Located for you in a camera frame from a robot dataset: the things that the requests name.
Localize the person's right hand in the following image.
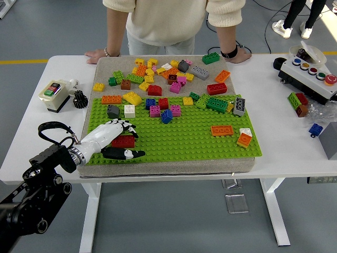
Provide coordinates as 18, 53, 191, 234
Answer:
84, 48, 107, 65

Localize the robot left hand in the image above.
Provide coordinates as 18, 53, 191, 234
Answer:
78, 119, 146, 164

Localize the person's left hand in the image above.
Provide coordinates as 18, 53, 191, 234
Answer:
225, 48, 253, 64

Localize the red two-by-four brick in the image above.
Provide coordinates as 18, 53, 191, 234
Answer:
111, 134, 136, 149
206, 82, 228, 96

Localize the orange two-by-four brick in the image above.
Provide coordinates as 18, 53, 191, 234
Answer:
214, 70, 231, 84
210, 125, 234, 138
101, 95, 123, 105

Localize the dark green two-by-four brick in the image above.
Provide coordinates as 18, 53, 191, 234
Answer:
205, 96, 229, 114
202, 51, 221, 65

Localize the white two-by-two brick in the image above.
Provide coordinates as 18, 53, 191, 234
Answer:
123, 104, 136, 119

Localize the grey two-by-four brick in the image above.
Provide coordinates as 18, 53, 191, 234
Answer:
232, 96, 246, 117
190, 65, 210, 81

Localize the lime green two-by-four brick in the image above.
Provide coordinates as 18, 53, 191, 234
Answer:
125, 73, 145, 85

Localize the yellow curved brick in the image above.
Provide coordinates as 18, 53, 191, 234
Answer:
122, 91, 143, 106

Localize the red curved brick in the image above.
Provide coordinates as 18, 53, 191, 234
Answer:
147, 84, 163, 96

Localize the large orange brick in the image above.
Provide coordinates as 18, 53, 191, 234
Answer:
160, 67, 180, 80

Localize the green studded baseplate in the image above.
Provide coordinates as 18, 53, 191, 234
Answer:
82, 94, 264, 166

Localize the orange and yellow brick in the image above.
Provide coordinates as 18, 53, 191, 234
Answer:
236, 133, 251, 148

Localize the blue brick with keyring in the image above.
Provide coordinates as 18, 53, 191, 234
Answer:
308, 123, 324, 138

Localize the black wristband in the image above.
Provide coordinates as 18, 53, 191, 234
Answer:
220, 45, 238, 59

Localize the black gear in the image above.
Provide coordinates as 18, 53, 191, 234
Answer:
72, 90, 88, 109

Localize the white push-button control box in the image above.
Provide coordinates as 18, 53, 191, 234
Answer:
278, 56, 337, 105

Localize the clear plastic container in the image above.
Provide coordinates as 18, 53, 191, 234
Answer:
289, 40, 328, 66

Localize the person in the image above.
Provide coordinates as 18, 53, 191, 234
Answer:
102, 0, 246, 56

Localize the white table leg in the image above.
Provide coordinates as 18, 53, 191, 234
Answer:
78, 182, 102, 253
259, 178, 291, 247

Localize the clear plastic bag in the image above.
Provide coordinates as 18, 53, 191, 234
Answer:
305, 101, 337, 126

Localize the grey box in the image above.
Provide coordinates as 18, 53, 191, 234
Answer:
318, 121, 337, 161

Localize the large clear plastic case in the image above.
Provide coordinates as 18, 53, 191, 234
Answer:
225, 194, 250, 214

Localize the table height control panel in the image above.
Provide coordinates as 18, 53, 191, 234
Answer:
306, 176, 337, 184

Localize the black floor cable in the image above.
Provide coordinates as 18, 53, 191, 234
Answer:
264, 0, 293, 54
206, 20, 253, 55

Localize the bead bracelet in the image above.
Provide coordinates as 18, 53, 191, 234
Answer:
104, 46, 122, 58

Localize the black ring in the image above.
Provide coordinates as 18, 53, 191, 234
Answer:
273, 57, 288, 71

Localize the beige switch box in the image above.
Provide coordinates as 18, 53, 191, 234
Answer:
38, 79, 71, 113

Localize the white desk frame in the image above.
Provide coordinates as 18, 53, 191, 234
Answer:
0, 0, 14, 20

